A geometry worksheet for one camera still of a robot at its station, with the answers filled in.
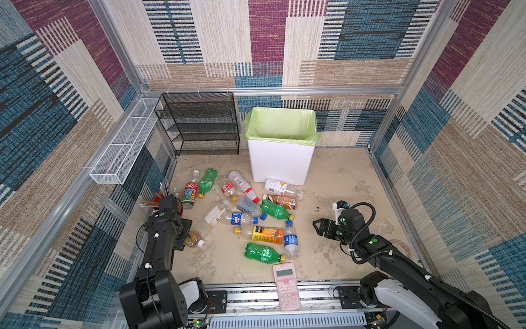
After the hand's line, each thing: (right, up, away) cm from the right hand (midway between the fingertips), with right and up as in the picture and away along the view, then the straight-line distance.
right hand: (322, 228), depth 85 cm
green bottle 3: (-52, +18, +17) cm, 58 cm away
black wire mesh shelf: (-55, +49, +25) cm, 78 cm away
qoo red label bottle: (-58, +14, +13) cm, 61 cm away
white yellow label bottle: (-15, +15, +12) cm, 25 cm away
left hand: (-55, -1, -1) cm, 55 cm away
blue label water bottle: (-13, -5, -2) cm, 14 cm away
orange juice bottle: (-25, -2, -2) cm, 25 cm away
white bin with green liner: (-17, +34, -4) cm, 39 cm away
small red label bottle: (-41, +15, +14) cm, 45 cm away
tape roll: (+34, -7, 0) cm, 34 cm away
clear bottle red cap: (-37, +19, +17) cm, 45 cm away
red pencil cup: (-66, +15, +4) cm, 68 cm away
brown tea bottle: (-13, +9, +9) cm, 18 cm away
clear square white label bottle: (-46, +3, +4) cm, 46 cm away
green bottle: (-24, -8, -6) cm, 26 cm away
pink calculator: (-16, -17, -8) cm, 24 cm away
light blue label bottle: (-31, +8, +7) cm, 33 cm away
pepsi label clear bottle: (-36, +3, +3) cm, 36 cm away
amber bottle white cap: (-52, -4, -2) cm, 52 cm away
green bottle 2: (-21, +6, +11) cm, 24 cm away
